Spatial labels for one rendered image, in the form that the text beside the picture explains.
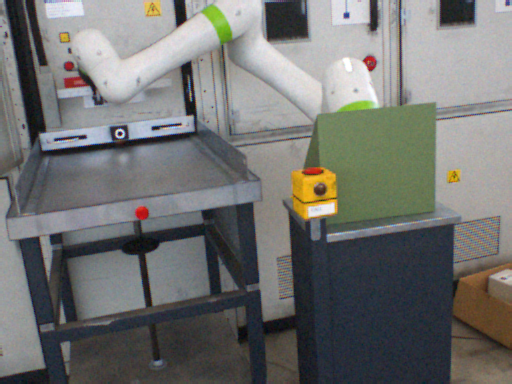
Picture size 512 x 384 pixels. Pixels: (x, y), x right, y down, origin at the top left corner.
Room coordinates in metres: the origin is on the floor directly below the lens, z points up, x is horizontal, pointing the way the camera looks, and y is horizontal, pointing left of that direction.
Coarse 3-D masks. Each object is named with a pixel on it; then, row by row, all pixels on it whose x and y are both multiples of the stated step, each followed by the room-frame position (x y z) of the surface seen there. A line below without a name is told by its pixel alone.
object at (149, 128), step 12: (156, 120) 2.07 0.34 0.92; (168, 120) 2.09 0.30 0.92; (180, 120) 2.10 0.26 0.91; (192, 120) 2.11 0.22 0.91; (48, 132) 1.98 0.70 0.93; (60, 132) 1.99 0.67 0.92; (72, 132) 2.00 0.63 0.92; (84, 132) 2.01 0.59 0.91; (96, 132) 2.02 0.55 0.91; (108, 132) 2.03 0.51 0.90; (132, 132) 2.05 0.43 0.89; (144, 132) 2.06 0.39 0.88; (156, 132) 2.07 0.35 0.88; (168, 132) 2.08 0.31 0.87; (180, 132) 2.10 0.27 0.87; (60, 144) 1.99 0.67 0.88; (72, 144) 2.00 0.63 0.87; (84, 144) 2.01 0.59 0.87
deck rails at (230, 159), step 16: (208, 128) 1.88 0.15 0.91; (208, 144) 1.91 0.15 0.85; (224, 144) 1.66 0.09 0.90; (32, 160) 1.70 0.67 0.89; (48, 160) 1.87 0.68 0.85; (224, 160) 1.67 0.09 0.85; (240, 160) 1.48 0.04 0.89; (32, 176) 1.63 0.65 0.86; (240, 176) 1.47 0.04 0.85; (16, 192) 1.29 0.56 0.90; (32, 192) 1.48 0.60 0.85; (32, 208) 1.33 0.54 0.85
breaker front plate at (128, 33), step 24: (24, 0) 1.99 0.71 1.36; (96, 0) 2.05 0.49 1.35; (120, 0) 2.07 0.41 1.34; (144, 0) 2.09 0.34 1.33; (168, 0) 2.11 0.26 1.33; (48, 24) 2.01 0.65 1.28; (72, 24) 2.03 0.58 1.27; (96, 24) 2.05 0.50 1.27; (120, 24) 2.07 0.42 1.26; (144, 24) 2.09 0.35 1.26; (168, 24) 2.11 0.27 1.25; (48, 48) 2.00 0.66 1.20; (120, 48) 2.06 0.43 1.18; (72, 72) 2.02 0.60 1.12; (144, 96) 2.08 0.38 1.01; (168, 96) 2.10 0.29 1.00; (72, 120) 2.01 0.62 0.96; (96, 120) 2.03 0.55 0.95; (120, 120) 2.05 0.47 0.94; (144, 120) 2.08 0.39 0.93
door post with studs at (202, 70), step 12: (192, 0) 2.09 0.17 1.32; (204, 0) 2.10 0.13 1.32; (192, 12) 2.09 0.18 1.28; (192, 60) 2.09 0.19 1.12; (204, 60) 2.09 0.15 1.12; (204, 72) 2.09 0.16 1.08; (204, 84) 2.09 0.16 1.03; (204, 96) 2.09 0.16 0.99; (204, 108) 2.09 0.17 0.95; (204, 120) 2.09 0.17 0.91; (216, 120) 2.10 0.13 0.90; (228, 276) 2.10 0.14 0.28; (228, 288) 2.09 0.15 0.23; (228, 312) 2.09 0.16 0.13
